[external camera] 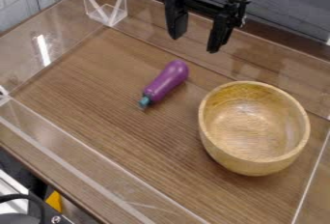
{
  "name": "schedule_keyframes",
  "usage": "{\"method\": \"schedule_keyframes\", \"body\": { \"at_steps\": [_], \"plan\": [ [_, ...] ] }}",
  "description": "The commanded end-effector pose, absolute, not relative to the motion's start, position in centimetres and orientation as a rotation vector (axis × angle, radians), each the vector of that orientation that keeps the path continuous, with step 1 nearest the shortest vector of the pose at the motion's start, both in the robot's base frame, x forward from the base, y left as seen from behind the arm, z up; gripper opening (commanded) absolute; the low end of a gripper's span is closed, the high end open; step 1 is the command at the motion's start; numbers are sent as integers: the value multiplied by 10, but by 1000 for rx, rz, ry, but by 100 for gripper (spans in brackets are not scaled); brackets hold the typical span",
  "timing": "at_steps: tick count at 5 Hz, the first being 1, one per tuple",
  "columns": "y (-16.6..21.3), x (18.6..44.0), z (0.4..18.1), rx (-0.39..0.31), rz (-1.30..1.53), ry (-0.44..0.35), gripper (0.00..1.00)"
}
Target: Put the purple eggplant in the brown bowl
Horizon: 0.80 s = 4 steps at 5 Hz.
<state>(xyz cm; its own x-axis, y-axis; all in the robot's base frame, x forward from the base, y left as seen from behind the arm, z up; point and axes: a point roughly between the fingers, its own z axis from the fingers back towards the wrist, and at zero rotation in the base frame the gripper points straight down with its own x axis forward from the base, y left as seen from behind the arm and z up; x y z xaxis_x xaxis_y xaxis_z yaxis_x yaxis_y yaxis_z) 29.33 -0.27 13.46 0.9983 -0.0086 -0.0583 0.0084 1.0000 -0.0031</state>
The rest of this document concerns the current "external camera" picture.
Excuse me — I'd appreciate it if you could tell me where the yellow black device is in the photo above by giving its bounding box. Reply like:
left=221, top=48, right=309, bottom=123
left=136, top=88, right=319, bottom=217
left=24, top=187, right=88, bottom=224

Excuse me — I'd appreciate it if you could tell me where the black cable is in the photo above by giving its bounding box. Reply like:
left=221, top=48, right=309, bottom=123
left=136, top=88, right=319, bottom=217
left=0, top=193, right=47, bottom=224

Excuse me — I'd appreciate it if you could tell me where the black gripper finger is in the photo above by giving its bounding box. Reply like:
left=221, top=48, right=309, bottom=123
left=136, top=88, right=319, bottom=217
left=206, top=14, right=235, bottom=53
left=164, top=0, right=188, bottom=40

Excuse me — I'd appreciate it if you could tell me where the purple toy eggplant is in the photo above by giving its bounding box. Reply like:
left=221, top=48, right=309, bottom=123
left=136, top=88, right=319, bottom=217
left=138, top=60, right=190, bottom=108

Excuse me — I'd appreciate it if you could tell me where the brown wooden bowl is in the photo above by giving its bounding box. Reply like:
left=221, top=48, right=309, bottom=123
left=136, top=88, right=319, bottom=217
left=199, top=81, right=311, bottom=177

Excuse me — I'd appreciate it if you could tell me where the clear acrylic tray wall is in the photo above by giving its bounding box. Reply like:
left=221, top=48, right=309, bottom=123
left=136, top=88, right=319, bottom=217
left=0, top=0, right=330, bottom=224

